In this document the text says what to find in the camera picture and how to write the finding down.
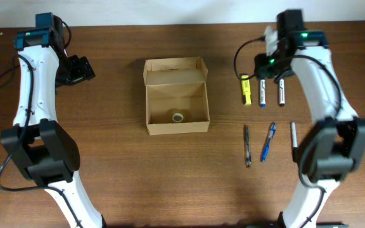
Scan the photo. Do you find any yellow highlighter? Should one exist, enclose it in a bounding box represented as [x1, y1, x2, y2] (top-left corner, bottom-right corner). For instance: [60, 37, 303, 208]
[240, 74, 252, 105]

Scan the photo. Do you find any brown cardboard box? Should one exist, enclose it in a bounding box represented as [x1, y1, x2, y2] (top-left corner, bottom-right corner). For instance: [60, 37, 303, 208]
[143, 57, 210, 136]

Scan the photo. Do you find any yellow tape roll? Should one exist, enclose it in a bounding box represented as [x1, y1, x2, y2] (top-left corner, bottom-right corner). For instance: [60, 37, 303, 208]
[166, 108, 190, 124]

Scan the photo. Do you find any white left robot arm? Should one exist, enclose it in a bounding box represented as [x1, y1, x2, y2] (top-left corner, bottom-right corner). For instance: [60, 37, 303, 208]
[0, 13, 106, 227]

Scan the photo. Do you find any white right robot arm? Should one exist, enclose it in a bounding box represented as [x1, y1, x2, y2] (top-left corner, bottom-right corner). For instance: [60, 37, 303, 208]
[254, 9, 365, 227]

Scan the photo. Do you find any black whiteboard marker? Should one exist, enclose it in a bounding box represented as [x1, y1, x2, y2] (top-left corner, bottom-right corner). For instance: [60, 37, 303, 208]
[279, 79, 285, 106]

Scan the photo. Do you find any blue whiteboard marker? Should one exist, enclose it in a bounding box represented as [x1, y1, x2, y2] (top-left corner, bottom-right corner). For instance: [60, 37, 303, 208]
[259, 79, 266, 107]

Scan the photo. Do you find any black ballpoint pen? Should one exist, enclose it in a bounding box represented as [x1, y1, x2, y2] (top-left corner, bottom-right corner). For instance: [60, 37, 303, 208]
[245, 125, 252, 168]

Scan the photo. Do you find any blue ballpoint pen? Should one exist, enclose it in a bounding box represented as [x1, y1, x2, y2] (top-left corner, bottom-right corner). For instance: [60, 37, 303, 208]
[261, 122, 276, 162]

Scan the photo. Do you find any silver black marker pen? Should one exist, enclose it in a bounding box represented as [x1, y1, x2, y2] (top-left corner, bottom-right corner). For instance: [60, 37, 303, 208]
[290, 122, 298, 163]

